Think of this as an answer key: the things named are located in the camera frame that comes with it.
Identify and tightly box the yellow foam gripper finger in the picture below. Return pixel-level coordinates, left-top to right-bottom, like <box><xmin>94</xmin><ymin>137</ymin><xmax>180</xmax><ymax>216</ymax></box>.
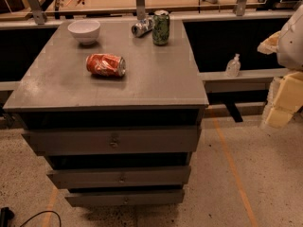
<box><xmin>257</xmin><ymin>31</ymin><xmax>280</xmax><ymax>55</ymax></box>

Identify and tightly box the green soda can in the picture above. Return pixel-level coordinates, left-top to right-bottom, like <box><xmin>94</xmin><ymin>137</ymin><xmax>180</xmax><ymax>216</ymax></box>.
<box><xmin>152</xmin><ymin>9</ymin><xmax>169</xmax><ymax>45</ymax></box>

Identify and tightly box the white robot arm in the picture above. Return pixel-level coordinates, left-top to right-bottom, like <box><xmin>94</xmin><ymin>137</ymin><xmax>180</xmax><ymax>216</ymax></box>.
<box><xmin>258</xmin><ymin>5</ymin><xmax>303</xmax><ymax>71</ymax></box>

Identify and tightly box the silver soda can lying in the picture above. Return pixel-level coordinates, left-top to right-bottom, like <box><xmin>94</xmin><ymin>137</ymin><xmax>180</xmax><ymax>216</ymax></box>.
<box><xmin>132</xmin><ymin>17</ymin><xmax>153</xmax><ymax>38</ymax></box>

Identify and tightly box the crushed red soda can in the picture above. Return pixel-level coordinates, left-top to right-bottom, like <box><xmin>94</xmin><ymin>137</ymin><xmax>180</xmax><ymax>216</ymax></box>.
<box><xmin>86</xmin><ymin>54</ymin><xmax>126</xmax><ymax>78</ymax></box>

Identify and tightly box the clear sanitizer bottle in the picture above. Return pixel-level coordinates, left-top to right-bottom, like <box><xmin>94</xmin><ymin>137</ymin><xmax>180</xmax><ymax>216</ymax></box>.
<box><xmin>225</xmin><ymin>54</ymin><xmax>241</xmax><ymax>78</ymax></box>

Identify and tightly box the yellow foam block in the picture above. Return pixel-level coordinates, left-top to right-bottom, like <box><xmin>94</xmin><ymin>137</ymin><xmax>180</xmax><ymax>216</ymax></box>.
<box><xmin>261</xmin><ymin>72</ymin><xmax>303</xmax><ymax>129</ymax></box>

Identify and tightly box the top grey drawer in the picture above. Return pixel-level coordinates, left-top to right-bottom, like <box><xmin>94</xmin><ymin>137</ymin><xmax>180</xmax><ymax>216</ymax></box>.
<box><xmin>22</xmin><ymin>126</ymin><xmax>201</xmax><ymax>156</ymax></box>

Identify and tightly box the grey drawer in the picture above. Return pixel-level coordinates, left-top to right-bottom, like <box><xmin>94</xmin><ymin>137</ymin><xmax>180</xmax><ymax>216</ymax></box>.
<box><xmin>65</xmin><ymin>189</ymin><xmax>185</xmax><ymax>207</ymax></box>
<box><xmin>22</xmin><ymin>126</ymin><xmax>201</xmax><ymax>156</ymax></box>
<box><xmin>47</xmin><ymin>166</ymin><xmax>191</xmax><ymax>189</ymax></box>

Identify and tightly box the grey drawer cabinet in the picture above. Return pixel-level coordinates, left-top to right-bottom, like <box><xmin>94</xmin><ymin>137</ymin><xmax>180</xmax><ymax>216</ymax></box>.
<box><xmin>4</xmin><ymin>21</ymin><xmax>208</xmax><ymax>195</ymax></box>

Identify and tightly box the middle grey drawer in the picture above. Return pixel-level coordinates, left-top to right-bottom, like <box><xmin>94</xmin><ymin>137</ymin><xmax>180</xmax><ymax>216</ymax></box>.
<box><xmin>47</xmin><ymin>166</ymin><xmax>191</xmax><ymax>189</ymax></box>

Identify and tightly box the bottom grey drawer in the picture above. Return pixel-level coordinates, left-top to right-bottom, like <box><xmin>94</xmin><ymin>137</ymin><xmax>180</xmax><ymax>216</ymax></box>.
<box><xmin>65</xmin><ymin>189</ymin><xmax>185</xmax><ymax>207</ymax></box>

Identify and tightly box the white bowl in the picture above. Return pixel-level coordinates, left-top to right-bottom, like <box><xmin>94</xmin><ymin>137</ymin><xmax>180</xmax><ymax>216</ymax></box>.
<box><xmin>67</xmin><ymin>20</ymin><xmax>100</xmax><ymax>44</ymax></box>

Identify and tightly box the middle metal bracket post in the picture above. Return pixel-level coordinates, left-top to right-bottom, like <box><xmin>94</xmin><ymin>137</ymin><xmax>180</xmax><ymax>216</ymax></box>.
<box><xmin>135</xmin><ymin>0</ymin><xmax>146</xmax><ymax>20</ymax></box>

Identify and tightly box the left metal bracket post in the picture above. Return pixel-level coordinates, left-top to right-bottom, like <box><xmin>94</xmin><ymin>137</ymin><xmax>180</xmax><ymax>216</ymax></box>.
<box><xmin>27</xmin><ymin>0</ymin><xmax>47</xmax><ymax>25</ymax></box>

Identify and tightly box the black floor cable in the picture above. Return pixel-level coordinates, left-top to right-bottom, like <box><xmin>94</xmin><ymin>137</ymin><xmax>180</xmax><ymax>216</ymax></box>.
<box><xmin>0</xmin><ymin>206</ymin><xmax>62</xmax><ymax>227</ymax></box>

